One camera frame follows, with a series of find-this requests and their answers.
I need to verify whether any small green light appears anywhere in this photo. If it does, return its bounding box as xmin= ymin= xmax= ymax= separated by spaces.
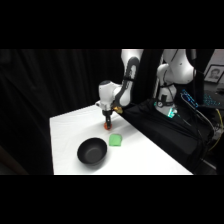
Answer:
xmin=167 ymin=108 xmax=179 ymax=120

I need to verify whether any framed portrait picture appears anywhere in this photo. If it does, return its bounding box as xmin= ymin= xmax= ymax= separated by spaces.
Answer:
xmin=203 ymin=64 xmax=224 ymax=84

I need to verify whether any green block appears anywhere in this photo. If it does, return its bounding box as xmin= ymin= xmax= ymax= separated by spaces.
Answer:
xmin=108 ymin=133 xmax=124 ymax=148

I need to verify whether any blue lit keyboard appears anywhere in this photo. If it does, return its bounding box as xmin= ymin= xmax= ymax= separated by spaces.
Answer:
xmin=180 ymin=88 xmax=224 ymax=110

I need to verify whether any yellow cable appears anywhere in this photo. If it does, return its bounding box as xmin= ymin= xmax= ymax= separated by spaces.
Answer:
xmin=211 ymin=107 xmax=224 ymax=152

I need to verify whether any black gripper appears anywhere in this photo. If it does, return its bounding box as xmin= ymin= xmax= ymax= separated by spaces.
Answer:
xmin=101 ymin=108 xmax=115 ymax=128

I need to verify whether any black covered robot stand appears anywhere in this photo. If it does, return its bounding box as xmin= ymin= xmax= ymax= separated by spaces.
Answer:
xmin=119 ymin=97 xmax=216 ymax=175

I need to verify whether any black curtain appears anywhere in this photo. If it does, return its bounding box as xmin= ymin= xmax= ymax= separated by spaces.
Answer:
xmin=0 ymin=49 xmax=161 ymax=176

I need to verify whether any black bowl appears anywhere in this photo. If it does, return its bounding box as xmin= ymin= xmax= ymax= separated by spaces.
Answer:
xmin=76 ymin=137 xmax=109 ymax=166

